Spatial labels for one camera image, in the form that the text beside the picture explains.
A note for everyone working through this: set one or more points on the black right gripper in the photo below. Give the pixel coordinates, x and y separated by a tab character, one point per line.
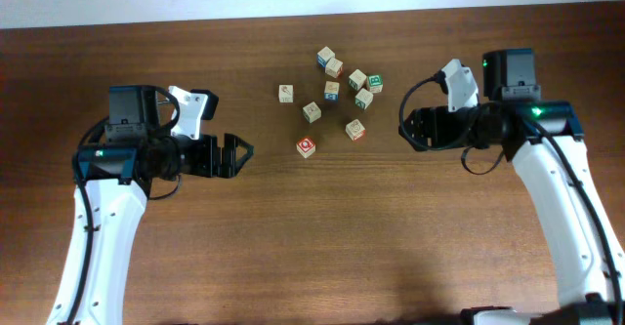
420	130

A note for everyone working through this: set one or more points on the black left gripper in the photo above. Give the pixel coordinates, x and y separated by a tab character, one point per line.
214	166

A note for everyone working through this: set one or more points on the red Q wooden block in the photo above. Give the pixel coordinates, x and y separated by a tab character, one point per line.
306	147

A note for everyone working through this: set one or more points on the snail picture wooden block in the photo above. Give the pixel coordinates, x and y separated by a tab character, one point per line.
355	130

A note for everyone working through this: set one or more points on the green R wooden block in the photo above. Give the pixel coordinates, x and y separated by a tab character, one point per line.
312	112

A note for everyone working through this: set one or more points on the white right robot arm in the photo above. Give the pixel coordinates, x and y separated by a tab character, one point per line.
545	143

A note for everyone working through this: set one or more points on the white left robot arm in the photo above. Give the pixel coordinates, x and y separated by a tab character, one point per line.
150	133

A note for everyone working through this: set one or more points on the green B wooden block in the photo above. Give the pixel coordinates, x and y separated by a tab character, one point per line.
374	83

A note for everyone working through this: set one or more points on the green V wooden block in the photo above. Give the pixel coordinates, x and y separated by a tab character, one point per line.
363	98

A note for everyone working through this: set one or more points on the carrot picture wooden block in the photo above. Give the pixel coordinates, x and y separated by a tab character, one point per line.
286	93

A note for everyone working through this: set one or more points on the green N wooden block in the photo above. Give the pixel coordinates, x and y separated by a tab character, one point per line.
357	79

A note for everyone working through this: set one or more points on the blue 5 wooden block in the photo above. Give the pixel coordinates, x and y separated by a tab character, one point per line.
331	91

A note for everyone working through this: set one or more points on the red letter wooden block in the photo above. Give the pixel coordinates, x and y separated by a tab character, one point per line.
334	68

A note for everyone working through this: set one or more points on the blue L wooden block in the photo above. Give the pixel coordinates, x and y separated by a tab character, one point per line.
324	56

